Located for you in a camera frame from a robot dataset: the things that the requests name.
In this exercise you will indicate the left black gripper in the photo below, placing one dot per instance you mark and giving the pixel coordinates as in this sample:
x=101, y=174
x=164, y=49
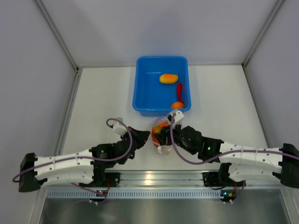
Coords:
x=140, y=136

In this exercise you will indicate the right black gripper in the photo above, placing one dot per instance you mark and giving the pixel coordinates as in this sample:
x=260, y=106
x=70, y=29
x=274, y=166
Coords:
x=177, y=127

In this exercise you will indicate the clear zip top bag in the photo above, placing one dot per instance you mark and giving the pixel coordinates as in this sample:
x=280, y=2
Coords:
x=164, y=146

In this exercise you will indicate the red fake chili pepper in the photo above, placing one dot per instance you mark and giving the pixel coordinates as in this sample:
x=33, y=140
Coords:
x=179, y=92

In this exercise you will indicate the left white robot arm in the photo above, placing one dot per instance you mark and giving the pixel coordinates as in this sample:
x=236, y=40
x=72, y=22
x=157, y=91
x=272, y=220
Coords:
x=86, y=168

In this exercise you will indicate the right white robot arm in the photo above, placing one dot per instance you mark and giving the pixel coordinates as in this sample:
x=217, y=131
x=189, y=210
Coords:
x=237, y=163

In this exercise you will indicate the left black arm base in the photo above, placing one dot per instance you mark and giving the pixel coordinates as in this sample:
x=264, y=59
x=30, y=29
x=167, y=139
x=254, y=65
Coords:
x=106, y=179

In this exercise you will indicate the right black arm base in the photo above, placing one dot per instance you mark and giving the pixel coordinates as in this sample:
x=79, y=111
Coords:
x=211, y=179

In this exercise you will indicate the orange yellow fake fruit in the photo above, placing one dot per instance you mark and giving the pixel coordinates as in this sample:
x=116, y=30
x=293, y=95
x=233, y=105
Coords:
x=155, y=129

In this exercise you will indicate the blue plastic bin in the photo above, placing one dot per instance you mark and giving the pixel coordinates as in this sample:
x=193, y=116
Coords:
x=152, y=98

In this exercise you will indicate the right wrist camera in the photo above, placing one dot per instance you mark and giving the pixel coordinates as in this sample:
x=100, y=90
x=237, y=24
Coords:
x=177, y=117

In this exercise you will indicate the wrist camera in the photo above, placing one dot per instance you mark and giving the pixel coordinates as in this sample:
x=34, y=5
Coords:
x=177, y=117
x=117, y=126

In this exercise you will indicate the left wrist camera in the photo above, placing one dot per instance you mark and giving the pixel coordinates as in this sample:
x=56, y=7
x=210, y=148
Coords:
x=117, y=126

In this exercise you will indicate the aluminium rail frame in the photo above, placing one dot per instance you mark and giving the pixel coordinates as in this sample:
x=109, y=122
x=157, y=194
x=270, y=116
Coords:
x=163, y=178

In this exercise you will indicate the slotted cable duct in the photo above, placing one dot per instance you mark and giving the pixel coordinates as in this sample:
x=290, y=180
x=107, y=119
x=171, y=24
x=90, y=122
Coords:
x=142, y=194

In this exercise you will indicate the left aluminium corner post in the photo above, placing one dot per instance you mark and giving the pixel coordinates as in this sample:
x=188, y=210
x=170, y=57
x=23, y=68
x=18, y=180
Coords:
x=45, y=14

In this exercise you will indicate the aluminium corner post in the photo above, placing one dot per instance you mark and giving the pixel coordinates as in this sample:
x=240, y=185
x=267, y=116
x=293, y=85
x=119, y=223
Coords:
x=270, y=18
x=45, y=14

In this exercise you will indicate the right aluminium corner post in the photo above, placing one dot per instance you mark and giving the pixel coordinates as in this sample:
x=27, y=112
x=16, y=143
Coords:
x=270, y=18

